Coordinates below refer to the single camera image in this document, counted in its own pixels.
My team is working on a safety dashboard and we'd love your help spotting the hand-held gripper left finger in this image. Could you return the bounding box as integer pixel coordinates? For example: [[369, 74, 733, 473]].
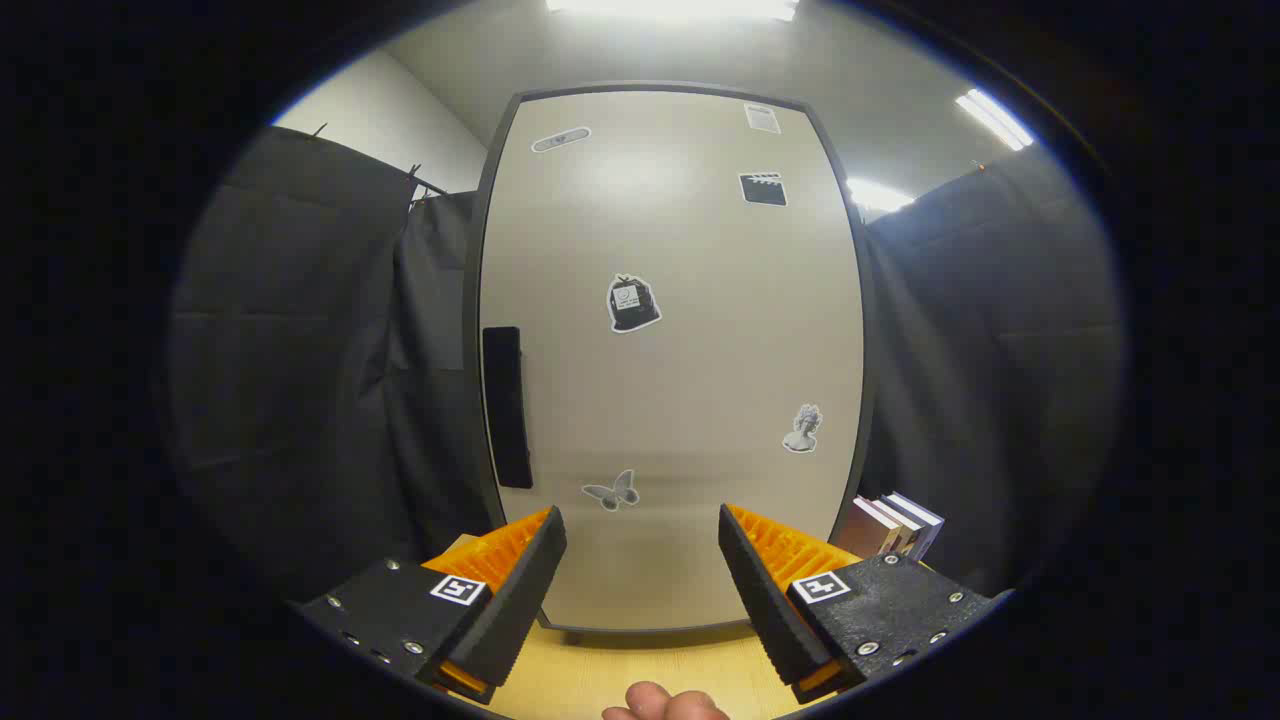
[[297, 505, 569, 706]]

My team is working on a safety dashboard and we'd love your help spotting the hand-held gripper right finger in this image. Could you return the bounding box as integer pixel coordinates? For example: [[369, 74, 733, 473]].
[[718, 503, 1013, 706]]

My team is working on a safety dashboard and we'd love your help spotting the black door handle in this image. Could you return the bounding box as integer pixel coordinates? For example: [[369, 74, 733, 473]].
[[482, 326, 534, 490]]

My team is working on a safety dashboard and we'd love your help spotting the beige cabinet door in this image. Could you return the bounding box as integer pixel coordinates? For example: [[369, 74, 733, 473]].
[[478, 90, 866, 633]]

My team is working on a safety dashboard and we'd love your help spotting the white spine book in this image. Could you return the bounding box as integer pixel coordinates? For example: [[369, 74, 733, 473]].
[[872, 495, 926, 559]]

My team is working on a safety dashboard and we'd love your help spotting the dark grey cabinet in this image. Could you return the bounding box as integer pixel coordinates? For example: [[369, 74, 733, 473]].
[[462, 82, 881, 641]]

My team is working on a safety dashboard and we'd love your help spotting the black backdrop cloth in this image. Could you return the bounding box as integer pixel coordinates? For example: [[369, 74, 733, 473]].
[[168, 125, 1126, 601]]

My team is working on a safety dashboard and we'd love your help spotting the ceiling light panel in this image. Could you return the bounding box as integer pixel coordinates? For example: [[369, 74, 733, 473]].
[[848, 178, 916, 213]]

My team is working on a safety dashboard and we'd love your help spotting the long ceiling light strip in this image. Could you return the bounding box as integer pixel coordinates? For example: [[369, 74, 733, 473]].
[[955, 88, 1034, 152]]

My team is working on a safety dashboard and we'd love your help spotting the wide ceiling light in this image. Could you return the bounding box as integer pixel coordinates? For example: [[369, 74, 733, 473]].
[[545, 0, 801, 23]]

